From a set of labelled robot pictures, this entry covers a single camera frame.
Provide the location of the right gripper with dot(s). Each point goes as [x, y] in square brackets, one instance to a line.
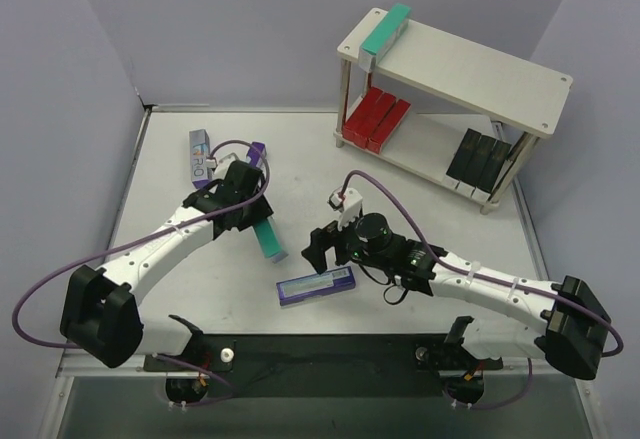
[329, 243]

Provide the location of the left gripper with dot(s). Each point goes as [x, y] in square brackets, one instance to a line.
[255, 210]

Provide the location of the teal toothpaste box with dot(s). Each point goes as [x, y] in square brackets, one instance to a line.
[269, 241]

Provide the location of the purple toothpaste box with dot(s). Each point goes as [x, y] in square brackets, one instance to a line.
[297, 290]
[256, 154]

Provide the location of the red toothpaste box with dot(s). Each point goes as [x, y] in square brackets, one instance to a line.
[360, 113]
[372, 119]
[388, 125]

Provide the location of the silver Rio box bottom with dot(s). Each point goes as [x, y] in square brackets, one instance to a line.
[384, 35]

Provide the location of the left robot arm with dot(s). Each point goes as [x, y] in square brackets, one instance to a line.
[101, 310]

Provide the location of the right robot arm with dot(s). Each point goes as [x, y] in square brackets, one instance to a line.
[561, 323]

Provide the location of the white two-tier shelf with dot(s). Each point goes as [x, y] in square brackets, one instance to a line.
[453, 84]

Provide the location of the purple toothpaste box flat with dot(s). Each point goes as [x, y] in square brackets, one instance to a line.
[297, 290]

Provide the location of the silver Rio box top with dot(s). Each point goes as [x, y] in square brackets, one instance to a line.
[199, 150]

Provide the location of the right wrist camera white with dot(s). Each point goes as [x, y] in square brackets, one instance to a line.
[348, 204]

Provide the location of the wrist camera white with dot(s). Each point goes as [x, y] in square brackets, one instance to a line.
[348, 204]
[219, 166]

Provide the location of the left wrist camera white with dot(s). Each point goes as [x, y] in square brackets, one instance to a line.
[219, 166]

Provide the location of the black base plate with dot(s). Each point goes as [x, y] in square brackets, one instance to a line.
[333, 366]

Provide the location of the aluminium frame rail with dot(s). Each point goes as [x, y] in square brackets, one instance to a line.
[157, 181]

